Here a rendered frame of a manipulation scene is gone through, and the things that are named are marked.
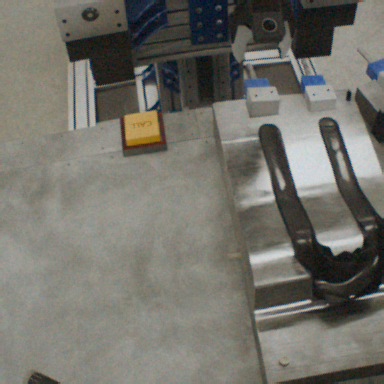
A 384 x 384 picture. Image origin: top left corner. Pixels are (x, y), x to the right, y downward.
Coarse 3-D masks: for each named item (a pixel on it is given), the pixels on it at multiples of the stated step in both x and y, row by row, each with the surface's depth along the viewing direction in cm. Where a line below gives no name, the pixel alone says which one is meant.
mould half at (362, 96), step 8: (360, 88) 116; (368, 88) 116; (376, 88) 116; (360, 96) 117; (368, 96) 115; (376, 96) 115; (360, 104) 118; (368, 104) 115; (376, 104) 114; (360, 112) 119; (368, 112) 116; (376, 112) 113; (368, 120) 118
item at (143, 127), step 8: (144, 112) 117; (152, 112) 117; (128, 120) 116; (136, 120) 116; (144, 120) 116; (152, 120) 116; (128, 128) 115; (136, 128) 115; (144, 128) 115; (152, 128) 115; (128, 136) 114; (136, 136) 114; (144, 136) 114; (152, 136) 114; (160, 136) 115; (128, 144) 115
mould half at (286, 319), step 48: (288, 96) 111; (336, 96) 111; (240, 144) 106; (288, 144) 105; (240, 192) 101; (336, 192) 99; (240, 240) 98; (288, 240) 90; (336, 240) 89; (288, 288) 88; (288, 336) 89; (336, 336) 88
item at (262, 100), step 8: (248, 64) 115; (248, 72) 114; (248, 80) 111; (256, 80) 111; (264, 80) 111; (248, 88) 108; (256, 88) 108; (264, 88) 108; (272, 88) 108; (248, 96) 108; (256, 96) 107; (264, 96) 107; (272, 96) 107; (248, 104) 109; (256, 104) 106; (264, 104) 106; (272, 104) 107; (248, 112) 110; (256, 112) 108; (264, 112) 108; (272, 112) 108
